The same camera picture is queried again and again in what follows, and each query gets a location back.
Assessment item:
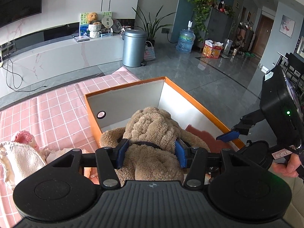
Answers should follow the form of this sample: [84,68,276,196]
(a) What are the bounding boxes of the brown teddy bear plush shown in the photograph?
[99,107,209,184]

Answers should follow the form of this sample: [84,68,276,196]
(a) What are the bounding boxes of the person's right hand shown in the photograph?
[272,154,301,178]

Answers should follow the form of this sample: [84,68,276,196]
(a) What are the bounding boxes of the orange cardboard box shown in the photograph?
[84,76,245,150]

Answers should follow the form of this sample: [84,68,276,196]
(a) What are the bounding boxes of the pink checkered tablecloth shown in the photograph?
[0,66,141,228]

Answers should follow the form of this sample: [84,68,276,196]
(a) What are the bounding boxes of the red orange gift box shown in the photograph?
[203,40,224,59]

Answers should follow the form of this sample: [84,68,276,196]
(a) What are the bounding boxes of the woven basket bag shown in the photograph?
[144,40,156,62]

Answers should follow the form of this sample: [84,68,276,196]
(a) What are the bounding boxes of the white round terry pouch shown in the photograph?
[1,141,46,190]

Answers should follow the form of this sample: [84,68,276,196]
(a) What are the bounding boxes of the pink knitted plush toy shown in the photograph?
[13,130,39,151]

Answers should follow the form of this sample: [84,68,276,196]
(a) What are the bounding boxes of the blue water jug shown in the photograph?
[176,21,196,53]

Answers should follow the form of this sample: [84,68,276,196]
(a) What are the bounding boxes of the grey metal trash can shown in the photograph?
[122,29,147,67]

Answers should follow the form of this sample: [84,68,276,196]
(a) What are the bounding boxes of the white tv cabinet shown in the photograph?
[1,35,124,97]

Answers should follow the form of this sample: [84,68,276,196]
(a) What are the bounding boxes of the green potted plant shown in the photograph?
[132,5,176,46]

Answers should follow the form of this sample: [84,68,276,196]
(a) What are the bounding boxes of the small teddy bear on cabinet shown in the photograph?
[87,12,98,24]

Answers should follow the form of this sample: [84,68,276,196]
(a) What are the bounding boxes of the hanging green vine plant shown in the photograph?
[171,0,219,42]

